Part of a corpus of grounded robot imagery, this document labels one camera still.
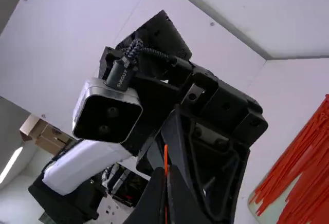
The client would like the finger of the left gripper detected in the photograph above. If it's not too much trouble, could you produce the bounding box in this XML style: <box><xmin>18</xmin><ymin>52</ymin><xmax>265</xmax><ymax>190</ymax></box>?
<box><xmin>135</xmin><ymin>130</ymin><xmax>167</xmax><ymax>176</ymax></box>

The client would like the cardboard box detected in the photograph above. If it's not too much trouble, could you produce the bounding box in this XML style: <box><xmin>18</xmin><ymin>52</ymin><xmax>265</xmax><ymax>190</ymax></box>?
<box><xmin>20</xmin><ymin>115</ymin><xmax>77</xmax><ymax>156</ymax></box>

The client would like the row of orange cable ties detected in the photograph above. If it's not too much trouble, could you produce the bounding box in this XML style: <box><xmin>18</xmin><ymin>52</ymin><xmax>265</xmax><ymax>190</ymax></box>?
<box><xmin>254</xmin><ymin>94</ymin><xmax>329</xmax><ymax>224</ymax></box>

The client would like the orange cable tie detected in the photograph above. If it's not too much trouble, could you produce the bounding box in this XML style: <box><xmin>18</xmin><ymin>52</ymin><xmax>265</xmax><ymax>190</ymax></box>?
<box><xmin>163</xmin><ymin>144</ymin><xmax>169</xmax><ymax>224</ymax></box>

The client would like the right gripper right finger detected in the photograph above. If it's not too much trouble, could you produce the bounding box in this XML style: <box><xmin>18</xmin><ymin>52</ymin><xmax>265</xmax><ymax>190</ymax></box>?
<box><xmin>167</xmin><ymin>164</ymin><xmax>214</xmax><ymax>224</ymax></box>

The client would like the black cable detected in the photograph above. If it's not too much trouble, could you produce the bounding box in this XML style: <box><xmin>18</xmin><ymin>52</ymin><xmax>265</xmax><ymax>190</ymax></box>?
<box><xmin>105</xmin><ymin>38</ymin><xmax>193</xmax><ymax>95</ymax></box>

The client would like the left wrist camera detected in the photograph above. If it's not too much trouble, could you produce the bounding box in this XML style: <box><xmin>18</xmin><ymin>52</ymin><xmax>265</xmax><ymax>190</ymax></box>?
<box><xmin>72</xmin><ymin>77</ymin><xmax>144</xmax><ymax>144</ymax></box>

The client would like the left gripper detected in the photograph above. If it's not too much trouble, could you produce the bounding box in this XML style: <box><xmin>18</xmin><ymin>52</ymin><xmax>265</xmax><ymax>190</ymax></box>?
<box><xmin>161</xmin><ymin>64</ymin><xmax>269</xmax><ymax>224</ymax></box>

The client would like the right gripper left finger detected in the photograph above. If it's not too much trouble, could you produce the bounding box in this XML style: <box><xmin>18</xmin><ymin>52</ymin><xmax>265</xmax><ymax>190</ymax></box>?
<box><xmin>123</xmin><ymin>166</ymin><xmax>168</xmax><ymax>224</ymax></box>

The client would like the pale tray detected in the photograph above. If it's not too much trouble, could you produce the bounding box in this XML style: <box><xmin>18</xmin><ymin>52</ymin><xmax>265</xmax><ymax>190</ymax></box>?
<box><xmin>248</xmin><ymin>175</ymin><xmax>304</xmax><ymax>224</ymax></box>

